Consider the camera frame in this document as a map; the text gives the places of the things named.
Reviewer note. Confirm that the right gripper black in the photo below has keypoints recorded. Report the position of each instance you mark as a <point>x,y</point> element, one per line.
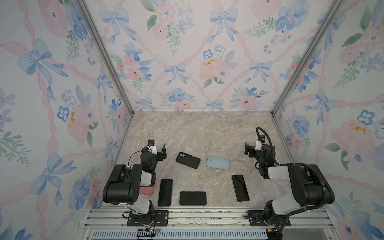
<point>250,149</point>

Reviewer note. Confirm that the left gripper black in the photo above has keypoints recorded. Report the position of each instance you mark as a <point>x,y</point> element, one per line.
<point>161,153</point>

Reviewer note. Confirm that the black smartphone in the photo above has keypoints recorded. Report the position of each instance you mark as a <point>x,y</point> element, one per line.
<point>240,187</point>
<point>165,193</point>

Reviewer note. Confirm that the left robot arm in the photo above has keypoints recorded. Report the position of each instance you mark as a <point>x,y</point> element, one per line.
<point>124,183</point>

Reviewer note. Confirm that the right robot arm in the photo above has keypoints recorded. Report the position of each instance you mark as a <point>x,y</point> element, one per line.
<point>309,188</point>

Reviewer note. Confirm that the black phone case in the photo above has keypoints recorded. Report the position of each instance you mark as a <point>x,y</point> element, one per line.
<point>188,160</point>

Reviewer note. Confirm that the pink phone case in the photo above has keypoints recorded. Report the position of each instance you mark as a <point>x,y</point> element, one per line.
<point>148,190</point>

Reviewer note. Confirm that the black smartphone horizontal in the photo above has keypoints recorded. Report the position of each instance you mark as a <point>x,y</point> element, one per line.
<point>193,198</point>

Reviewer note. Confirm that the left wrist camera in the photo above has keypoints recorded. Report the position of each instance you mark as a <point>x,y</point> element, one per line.
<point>152,144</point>

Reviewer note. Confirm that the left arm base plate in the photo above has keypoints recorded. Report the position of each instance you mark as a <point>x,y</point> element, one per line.
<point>157,218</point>

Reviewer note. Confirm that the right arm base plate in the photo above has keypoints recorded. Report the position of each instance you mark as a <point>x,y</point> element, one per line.
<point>259,218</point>

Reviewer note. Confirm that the aluminium rail frame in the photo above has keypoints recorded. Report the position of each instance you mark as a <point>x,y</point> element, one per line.
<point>203,223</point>

